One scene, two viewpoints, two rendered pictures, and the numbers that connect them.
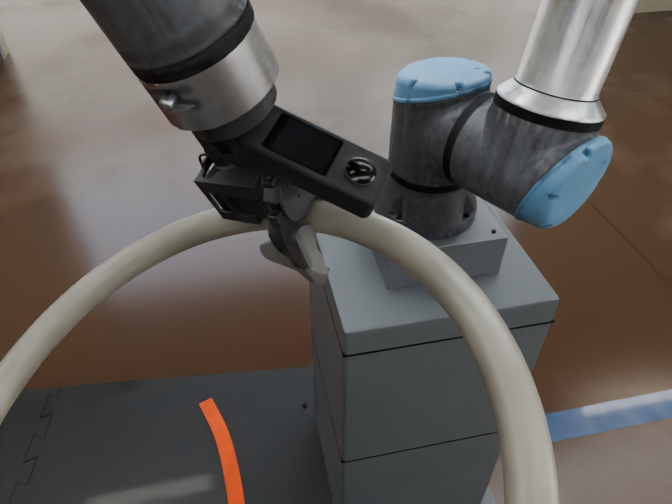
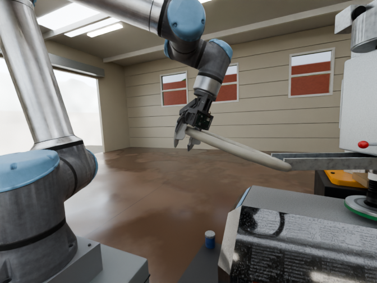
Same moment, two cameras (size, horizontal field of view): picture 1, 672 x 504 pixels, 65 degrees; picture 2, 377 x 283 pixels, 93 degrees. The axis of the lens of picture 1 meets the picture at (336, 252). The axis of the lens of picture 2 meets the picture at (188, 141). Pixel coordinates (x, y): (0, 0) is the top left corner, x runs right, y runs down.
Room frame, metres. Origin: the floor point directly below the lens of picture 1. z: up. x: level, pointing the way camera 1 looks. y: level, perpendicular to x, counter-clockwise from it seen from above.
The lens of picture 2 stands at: (0.93, 0.40, 1.28)
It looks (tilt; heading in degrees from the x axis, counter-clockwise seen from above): 7 degrees down; 215
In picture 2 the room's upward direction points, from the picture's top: 2 degrees counter-clockwise
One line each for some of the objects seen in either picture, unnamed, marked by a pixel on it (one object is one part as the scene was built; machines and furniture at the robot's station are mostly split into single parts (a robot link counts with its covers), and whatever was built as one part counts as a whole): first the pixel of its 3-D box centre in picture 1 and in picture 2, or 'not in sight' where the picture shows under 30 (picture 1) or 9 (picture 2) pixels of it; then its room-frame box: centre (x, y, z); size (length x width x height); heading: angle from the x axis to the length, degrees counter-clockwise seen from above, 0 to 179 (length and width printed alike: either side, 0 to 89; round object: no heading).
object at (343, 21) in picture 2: not in sight; (350, 19); (-1.04, 0.60, 2.00); 0.20 x 0.18 x 0.15; 6
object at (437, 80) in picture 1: (441, 119); (26, 188); (0.81, -0.17, 1.12); 0.17 x 0.15 x 0.18; 40
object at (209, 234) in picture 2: not in sight; (210, 239); (-0.53, -0.42, 0.08); 0.10 x 0.10 x 0.13
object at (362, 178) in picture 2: not in sight; (368, 179); (-0.79, 0.72, 0.81); 0.20 x 0.10 x 0.05; 14
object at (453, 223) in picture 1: (427, 186); (31, 243); (0.82, -0.17, 0.99); 0.19 x 0.19 x 0.10
